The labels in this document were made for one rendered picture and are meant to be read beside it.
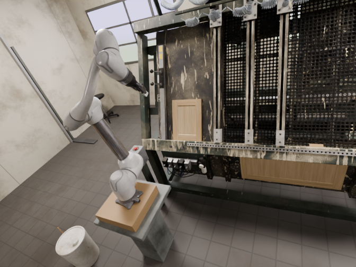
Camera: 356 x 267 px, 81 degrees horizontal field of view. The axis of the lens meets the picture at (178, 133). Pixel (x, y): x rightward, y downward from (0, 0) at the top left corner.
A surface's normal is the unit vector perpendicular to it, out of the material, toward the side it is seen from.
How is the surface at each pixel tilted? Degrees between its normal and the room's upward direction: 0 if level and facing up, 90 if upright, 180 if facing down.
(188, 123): 60
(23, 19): 90
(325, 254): 0
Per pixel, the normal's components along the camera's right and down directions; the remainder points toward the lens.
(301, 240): -0.24, -0.80
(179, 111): -0.44, 0.11
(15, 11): 0.89, 0.04
